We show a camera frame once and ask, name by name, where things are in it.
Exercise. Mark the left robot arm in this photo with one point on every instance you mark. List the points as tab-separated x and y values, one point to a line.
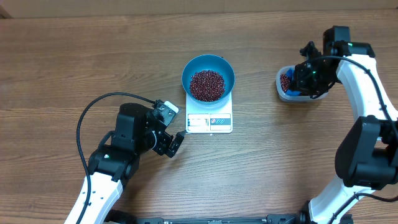
138	130

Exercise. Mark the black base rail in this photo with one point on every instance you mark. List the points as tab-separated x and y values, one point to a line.
205	220

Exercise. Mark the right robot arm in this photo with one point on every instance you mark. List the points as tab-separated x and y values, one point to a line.
366	160

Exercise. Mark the white digital kitchen scale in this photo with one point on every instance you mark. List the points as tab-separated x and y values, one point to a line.
209	118

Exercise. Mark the teal metal bowl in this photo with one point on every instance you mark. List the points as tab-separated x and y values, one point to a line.
207	62

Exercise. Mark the blue plastic measuring scoop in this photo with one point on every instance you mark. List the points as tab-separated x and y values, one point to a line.
286	83

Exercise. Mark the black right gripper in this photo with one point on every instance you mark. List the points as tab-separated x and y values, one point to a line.
301	83

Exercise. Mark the red adzuki beans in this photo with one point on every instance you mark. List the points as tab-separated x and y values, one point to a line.
209	86

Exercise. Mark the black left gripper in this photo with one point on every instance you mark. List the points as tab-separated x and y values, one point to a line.
165	139

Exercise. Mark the clear plastic food container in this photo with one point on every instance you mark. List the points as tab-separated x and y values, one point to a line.
289	98

